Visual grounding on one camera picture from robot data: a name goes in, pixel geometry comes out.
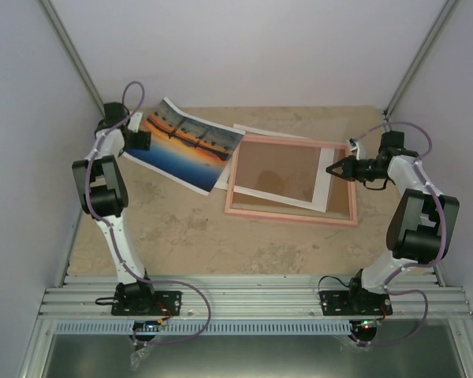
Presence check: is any sunset landscape photo print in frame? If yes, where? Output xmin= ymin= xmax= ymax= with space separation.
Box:
xmin=125 ymin=98 xmax=245 ymax=195

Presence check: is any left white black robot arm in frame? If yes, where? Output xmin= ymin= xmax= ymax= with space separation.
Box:
xmin=72 ymin=102 xmax=157 ymax=316

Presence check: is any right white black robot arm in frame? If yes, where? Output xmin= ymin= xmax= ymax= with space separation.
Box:
xmin=318 ymin=131 xmax=460 ymax=316

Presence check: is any white mat board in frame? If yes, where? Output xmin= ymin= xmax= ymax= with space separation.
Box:
xmin=234 ymin=142 xmax=338 ymax=212

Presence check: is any brown cardboard backing board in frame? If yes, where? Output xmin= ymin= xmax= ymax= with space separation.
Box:
xmin=233 ymin=141 xmax=354 ymax=224

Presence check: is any right controller circuit board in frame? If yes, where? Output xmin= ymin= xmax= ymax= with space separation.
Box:
xmin=354 ymin=317 xmax=383 ymax=329

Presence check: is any controller circuit board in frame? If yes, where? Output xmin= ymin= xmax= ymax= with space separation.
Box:
xmin=132 ymin=317 xmax=169 ymax=332
xmin=354 ymin=317 xmax=383 ymax=329

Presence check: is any left controller circuit board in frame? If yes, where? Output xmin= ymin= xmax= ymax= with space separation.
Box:
xmin=132 ymin=317 xmax=169 ymax=332

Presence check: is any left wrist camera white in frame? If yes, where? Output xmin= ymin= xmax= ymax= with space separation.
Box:
xmin=127 ymin=112 xmax=143 ymax=133

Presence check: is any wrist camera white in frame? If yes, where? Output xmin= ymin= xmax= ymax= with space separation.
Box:
xmin=127 ymin=112 xmax=143 ymax=133
xmin=347 ymin=138 xmax=366 ymax=160

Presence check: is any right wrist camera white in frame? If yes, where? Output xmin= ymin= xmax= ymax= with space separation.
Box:
xmin=347 ymin=138 xmax=366 ymax=160

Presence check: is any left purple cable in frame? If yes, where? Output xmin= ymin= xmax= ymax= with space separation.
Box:
xmin=84 ymin=81 xmax=213 ymax=348

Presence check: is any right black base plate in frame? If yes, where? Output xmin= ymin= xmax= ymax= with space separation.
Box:
xmin=319 ymin=290 xmax=393 ymax=316

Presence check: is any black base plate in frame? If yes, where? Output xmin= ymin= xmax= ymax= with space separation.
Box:
xmin=319 ymin=290 xmax=393 ymax=316
xmin=110 ymin=291 xmax=182 ymax=317

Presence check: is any left aluminium corner post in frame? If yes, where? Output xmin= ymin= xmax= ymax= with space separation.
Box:
xmin=37 ymin=0 xmax=104 ymax=116

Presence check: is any aluminium corner post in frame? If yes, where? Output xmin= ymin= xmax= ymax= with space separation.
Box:
xmin=37 ymin=0 xmax=104 ymax=116
xmin=382 ymin=0 xmax=460 ymax=121

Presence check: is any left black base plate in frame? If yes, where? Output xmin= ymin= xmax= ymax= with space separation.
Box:
xmin=110 ymin=291 xmax=182 ymax=317

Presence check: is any aluminium rail base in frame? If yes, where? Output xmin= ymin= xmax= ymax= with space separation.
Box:
xmin=39 ymin=269 xmax=473 ymax=320

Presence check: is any right aluminium corner post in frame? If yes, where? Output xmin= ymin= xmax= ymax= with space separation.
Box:
xmin=382 ymin=0 xmax=460 ymax=121

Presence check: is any slotted grey cable duct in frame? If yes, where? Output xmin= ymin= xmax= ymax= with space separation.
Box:
xmin=55 ymin=320 xmax=352 ymax=336

